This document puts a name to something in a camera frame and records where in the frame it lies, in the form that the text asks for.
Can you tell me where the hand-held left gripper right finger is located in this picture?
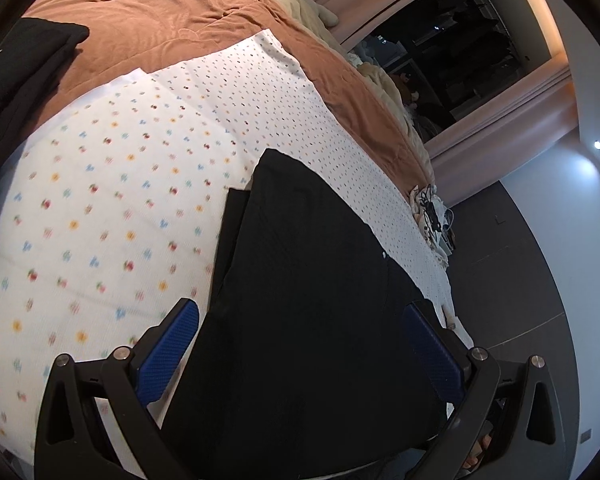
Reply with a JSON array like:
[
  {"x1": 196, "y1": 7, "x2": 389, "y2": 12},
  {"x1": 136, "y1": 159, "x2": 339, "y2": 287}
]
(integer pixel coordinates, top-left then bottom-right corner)
[{"x1": 404, "y1": 301, "x2": 567, "y2": 480}]

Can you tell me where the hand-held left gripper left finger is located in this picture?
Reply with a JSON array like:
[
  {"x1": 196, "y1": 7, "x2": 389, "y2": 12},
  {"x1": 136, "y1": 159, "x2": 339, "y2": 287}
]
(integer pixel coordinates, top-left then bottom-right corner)
[{"x1": 35, "y1": 299, "x2": 201, "y2": 480}]

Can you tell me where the large black shirt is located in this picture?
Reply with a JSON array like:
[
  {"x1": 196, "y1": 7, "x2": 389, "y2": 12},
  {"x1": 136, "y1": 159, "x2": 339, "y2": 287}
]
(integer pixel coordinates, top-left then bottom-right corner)
[{"x1": 160, "y1": 147, "x2": 468, "y2": 480}]

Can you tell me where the white spotted bed sheet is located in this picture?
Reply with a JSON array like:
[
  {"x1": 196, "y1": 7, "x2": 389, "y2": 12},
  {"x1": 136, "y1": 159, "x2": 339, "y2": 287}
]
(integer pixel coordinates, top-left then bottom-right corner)
[{"x1": 0, "y1": 30, "x2": 463, "y2": 466}]

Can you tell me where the pink curtain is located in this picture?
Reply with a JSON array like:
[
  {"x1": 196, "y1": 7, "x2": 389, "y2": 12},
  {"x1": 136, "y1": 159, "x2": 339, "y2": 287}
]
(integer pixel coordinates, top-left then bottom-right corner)
[
  {"x1": 422, "y1": 67, "x2": 581, "y2": 206},
  {"x1": 290, "y1": 0, "x2": 511, "y2": 56}
]

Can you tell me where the beige duvet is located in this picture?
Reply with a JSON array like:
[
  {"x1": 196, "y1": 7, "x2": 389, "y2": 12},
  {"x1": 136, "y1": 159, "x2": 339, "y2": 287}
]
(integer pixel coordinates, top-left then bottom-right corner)
[{"x1": 355, "y1": 60, "x2": 433, "y2": 161}]

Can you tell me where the brown plush toy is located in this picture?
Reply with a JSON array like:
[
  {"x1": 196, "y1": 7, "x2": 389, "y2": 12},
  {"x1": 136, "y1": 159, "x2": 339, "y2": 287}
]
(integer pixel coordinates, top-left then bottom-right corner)
[{"x1": 387, "y1": 72, "x2": 423, "y2": 107}]

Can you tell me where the black garment with yellow print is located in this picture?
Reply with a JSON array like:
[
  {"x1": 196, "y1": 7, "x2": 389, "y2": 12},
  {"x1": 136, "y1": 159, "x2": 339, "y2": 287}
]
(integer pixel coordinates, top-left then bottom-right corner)
[{"x1": 0, "y1": 17, "x2": 90, "y2": 196}]

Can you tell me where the dark glass balcony door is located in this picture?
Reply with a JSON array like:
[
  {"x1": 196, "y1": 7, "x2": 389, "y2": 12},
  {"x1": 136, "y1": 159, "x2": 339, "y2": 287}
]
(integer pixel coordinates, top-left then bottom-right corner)
[{"x1": 347, "y1": 0, "x2": 553, "y2": 143}]

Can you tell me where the brown blanket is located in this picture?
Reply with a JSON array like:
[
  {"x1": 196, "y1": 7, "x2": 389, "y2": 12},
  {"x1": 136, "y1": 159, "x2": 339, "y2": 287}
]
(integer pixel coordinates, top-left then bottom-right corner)
[{"x1": 22, "y1": 0, "x2": 436, "y2": 191}]

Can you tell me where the beige plush toy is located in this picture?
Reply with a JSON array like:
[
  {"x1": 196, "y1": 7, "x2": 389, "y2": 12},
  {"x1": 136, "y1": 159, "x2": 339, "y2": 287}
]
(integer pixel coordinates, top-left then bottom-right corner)
[{"x1": 260, "y1": 0, "x2": 341, "y2": 28}]

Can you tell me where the black cable bundle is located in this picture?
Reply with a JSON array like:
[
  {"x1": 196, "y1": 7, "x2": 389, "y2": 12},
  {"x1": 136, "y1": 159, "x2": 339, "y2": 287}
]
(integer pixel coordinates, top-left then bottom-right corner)
[
  {"x1": 420, "y1": 185, "x2": 448, "y2": 241},
  {"x1": 410, "y1": 185, "x2": 456, "y2": 266}
]

